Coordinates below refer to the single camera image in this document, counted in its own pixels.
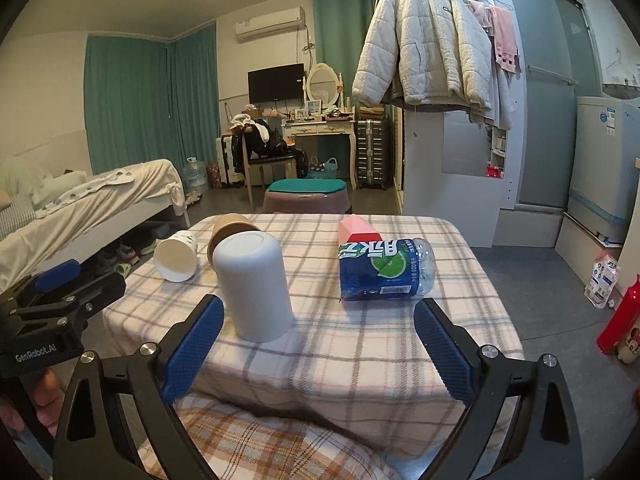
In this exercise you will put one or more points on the pale green quilt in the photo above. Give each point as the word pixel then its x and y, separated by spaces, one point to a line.
pixel 45 182

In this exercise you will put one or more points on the white suitcase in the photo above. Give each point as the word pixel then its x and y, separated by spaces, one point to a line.
pixel 227 160

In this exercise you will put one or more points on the grey hanging garment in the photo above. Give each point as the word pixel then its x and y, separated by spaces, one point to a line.
pixel 500 95

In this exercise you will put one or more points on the red gift bag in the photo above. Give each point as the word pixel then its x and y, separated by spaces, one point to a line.
pixel 213 175

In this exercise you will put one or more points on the teal basket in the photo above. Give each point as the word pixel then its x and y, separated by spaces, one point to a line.
pixel 322 170

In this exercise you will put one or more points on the blue label plastic bottle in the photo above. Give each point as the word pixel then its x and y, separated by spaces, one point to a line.
pixel 382 272

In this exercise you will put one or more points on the stool with green cushion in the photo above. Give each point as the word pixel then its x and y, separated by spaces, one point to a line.
pixel 307 195

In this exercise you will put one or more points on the white printed packet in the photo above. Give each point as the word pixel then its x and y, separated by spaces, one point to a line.
pixel 602 280

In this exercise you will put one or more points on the plaid tablecloth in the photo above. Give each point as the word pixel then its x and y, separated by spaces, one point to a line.
pixel 350 350

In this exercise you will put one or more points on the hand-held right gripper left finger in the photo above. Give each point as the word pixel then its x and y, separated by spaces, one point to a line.
pixel 192 352

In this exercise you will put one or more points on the white paper cup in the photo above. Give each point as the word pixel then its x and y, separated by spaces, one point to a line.
pixel 175 259

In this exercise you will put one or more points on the narrow green curtain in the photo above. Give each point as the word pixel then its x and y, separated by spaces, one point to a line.
pixel 345 45

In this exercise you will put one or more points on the frosted glass sliding door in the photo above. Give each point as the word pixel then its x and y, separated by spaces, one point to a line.
pixel 545 110

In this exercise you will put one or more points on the tall white cup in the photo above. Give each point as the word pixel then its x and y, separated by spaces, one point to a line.
pixel 254 287

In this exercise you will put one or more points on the shoes under bed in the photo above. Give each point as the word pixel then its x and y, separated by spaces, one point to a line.
pixel 127 255

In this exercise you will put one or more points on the white air conditioner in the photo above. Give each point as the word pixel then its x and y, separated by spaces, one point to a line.
pixel 271 24

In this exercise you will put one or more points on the wide green curtain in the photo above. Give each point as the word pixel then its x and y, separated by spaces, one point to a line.
pixel 130 105

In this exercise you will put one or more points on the clear water jug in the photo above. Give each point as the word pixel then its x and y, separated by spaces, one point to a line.
pixel 195 175

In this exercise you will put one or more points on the pile of clothes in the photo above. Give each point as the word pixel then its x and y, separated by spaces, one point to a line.
pixel 257 132

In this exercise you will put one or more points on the white washing machine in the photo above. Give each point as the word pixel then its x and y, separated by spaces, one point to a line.
pixel 600 160

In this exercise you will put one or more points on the silver suitcase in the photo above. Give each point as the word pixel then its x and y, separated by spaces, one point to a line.
pixel 372 155

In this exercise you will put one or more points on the black television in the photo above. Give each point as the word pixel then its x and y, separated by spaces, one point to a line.
pixel 275 82

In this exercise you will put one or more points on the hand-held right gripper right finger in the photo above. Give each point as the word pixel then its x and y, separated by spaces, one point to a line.
pixel 445 355

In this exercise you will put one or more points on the red bottle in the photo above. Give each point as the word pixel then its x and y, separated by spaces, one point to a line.
pixel 620 320

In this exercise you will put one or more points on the white puffer jacket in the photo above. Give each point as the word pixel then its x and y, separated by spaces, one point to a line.
pixel 425 40

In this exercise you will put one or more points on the brown paper cup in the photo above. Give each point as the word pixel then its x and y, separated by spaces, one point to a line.
pixel 227 232

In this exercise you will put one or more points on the oval white mirror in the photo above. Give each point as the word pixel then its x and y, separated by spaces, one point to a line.
pixel 322 82

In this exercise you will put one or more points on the wooden chair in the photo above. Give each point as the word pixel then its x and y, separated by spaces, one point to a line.
pixel 265 165

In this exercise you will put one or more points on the white dressing table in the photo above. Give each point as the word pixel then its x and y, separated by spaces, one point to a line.
pixel 320 130

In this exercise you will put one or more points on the orange plaid pants leg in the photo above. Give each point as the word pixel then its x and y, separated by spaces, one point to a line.
pixel 260 440

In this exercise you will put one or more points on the bed with white sheet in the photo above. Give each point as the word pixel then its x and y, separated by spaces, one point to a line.
pixel 100 210

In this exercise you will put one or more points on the pink carton box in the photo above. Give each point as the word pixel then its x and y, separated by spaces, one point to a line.
pixel 356 232

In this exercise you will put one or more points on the person's left hand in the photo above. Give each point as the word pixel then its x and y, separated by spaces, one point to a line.
pixel 47 402

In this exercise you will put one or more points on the pink towel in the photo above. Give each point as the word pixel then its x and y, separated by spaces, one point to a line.
pixel 505 35

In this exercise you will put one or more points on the white photo frame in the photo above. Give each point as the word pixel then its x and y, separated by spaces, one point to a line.
pixel 314 107

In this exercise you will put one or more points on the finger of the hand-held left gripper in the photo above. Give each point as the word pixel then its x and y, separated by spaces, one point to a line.
pixel 56 275
pixel 97 292

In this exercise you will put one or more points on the white cabinet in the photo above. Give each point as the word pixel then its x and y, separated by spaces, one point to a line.
pixel 450 160

